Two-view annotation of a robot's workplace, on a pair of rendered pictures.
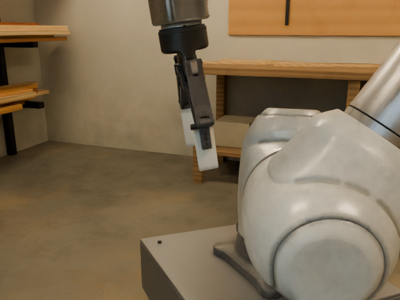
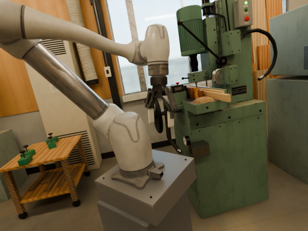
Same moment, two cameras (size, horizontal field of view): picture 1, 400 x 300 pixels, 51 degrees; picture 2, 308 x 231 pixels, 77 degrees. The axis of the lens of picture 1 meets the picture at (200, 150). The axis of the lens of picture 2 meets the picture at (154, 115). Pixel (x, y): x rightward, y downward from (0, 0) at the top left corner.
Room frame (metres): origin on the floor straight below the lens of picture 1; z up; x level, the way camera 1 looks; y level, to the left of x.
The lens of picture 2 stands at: (1.42, -0.39, 1.14)
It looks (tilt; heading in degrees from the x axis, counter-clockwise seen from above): 13 degrees down; 154
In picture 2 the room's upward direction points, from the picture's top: 9 degrees counter-clockwise
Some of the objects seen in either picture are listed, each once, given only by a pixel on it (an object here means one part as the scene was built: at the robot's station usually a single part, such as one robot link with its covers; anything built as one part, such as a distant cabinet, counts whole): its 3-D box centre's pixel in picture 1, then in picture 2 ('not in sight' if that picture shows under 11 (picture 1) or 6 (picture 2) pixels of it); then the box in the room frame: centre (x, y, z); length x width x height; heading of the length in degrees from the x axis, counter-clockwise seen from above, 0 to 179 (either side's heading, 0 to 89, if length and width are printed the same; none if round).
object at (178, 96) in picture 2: not in sight; (174, 97); (0.24, 0.38, 0.91); 0.15 x 0.14 x 0.09; 163
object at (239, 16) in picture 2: not in sight; (243, 13); (0.49, 0.84, 1.40); 0.10 x 0.06 x 0.16; 73
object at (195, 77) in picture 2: not in sight; (198, 77); (0.27, 0.59, 1.03); 0.14 x 0.07 x 0.09; 73
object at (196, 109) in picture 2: not in sight; (186, 101); (0.27, 0.46, 0.87); 0.61 x 0.30 x 0.06; 163
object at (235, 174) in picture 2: not in sight; (217, 155); (0.29, 0.69, 0.35); 0.58 x 0.45 x 0.71; 73
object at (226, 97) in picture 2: not in sight; (206, 93); (0.41, 0.53, 0.92); 0.55 x 0.02 x 0.04; 163
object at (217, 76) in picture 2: not in sight; (220, 76); (0.42, 0.66, 1.02); 0.12 x 0.03 x 0.12; 73
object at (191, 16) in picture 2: not in sight; (190, 32); (0.26, 0.57, 1.35); 0.18 x 0.18 x 0.31
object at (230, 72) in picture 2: not in sight; (229, 74); (0.46, 0.71, 1.02); 0.09 x 0.07 x 0.12; 163
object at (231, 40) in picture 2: not in sight; (231, 43); (0.47, 0.74, 1.22); 0.09 x 0.08 x 0.15; 73
